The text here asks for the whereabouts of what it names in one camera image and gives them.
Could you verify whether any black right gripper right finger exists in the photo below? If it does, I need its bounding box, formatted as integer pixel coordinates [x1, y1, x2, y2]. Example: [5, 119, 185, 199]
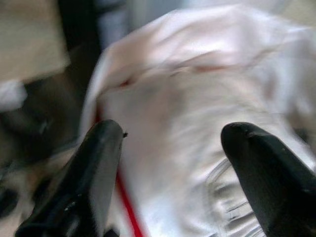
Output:
[220, 122, 316, 237]

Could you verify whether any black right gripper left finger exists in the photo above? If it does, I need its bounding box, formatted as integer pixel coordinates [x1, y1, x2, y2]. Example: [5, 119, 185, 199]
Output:
[15, 119, 129, 237]

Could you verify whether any white garment with red trim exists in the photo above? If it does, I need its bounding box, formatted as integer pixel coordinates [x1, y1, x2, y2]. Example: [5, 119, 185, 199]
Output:
[81, 4, 316, 237]

